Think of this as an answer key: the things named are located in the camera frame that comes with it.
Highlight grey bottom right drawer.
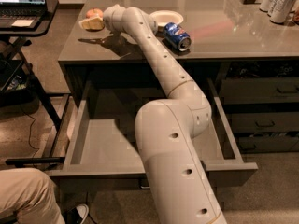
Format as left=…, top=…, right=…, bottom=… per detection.
left=237, top=136, right=299, bottom=153

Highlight blue Pepsi can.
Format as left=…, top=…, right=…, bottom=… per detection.
left=163, top=22, right=192, bottom=52

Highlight open grey top drawer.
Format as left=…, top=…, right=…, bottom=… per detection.
left=50, top=81, right=258, bottom=187

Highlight red apple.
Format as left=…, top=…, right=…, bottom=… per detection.
left=86, top=8, right=103, bottom=18

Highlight black floor cable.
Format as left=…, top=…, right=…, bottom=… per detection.
left=18, top=109, right=40, bottom=161

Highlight white paper bowl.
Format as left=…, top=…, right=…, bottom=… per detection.
left=150, top=10, right=184, bottom=32

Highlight grey lower right drawer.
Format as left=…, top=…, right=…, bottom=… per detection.
left=231, top=112, right=299, bottom=133

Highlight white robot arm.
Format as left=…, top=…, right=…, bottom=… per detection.
left=78, top=5, right=227, bottom=224

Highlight person's leg beige trousers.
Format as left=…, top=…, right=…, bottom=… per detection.
left=0, top=168, right=65, bottom=224

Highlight metal drawer handle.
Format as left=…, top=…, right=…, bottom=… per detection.
left=139, top=179, right=150, bottom=189

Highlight open laptop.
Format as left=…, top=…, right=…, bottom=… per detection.
left=0, top=0, right=48, bottom=30

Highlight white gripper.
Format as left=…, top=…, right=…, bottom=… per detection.
left=78, top=5, right=125, bottom=33

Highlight grey cabinet desk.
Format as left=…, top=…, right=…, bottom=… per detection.
left=59, top=0, right=299, bottom=101

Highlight black white sneaker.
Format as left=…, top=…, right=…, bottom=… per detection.
left=63, top=204, right=89, bottom=224

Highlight grey middle right drawer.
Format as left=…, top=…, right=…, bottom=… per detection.
left=219, top=77, right=299, bottom=105

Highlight black laptop stand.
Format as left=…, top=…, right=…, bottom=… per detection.
left=1, top=0, right=70, bottom=168

